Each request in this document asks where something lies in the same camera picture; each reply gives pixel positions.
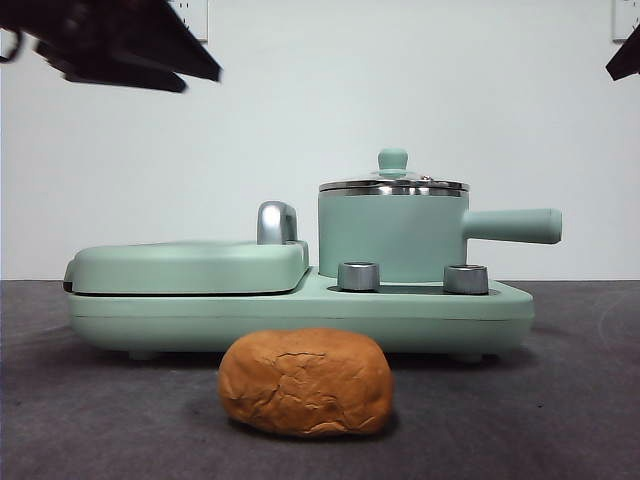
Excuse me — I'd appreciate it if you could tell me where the silver control knob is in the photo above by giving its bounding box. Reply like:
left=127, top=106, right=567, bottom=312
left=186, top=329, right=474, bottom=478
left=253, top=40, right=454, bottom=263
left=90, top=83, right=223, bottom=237
left=442, top=263, right=491, bottom=296
left=337, top=260, right=382, bottom=293

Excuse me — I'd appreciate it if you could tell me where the mint green breakfast maker base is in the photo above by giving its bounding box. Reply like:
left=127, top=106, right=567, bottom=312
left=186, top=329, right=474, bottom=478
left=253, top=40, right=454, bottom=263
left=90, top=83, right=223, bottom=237
left=67, top=266, right=535, bottom=363

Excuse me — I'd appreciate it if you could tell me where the mint green steamer pot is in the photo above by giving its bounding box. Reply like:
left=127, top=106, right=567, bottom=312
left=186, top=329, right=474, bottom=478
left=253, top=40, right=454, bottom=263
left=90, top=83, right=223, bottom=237
left=317, top=187, right=564, bottom=282

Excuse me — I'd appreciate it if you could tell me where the brown potato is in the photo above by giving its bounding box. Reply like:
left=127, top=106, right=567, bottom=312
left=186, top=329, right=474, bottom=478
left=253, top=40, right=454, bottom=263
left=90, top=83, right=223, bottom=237
left=218, top=327, right=395, bottom=438

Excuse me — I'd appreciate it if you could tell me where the glass pot lid green knob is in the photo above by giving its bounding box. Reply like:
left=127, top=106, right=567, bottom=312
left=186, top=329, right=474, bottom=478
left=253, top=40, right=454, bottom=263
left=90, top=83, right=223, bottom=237
left=319, top=147, right=471, bottom=197

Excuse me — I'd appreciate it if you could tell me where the white wall socket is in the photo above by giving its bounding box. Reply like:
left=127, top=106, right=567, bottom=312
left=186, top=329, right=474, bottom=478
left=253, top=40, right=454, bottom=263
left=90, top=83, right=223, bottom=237
left=172, top=0, right=209, bottom=43
left=612, top=0, right=640, bottom=43

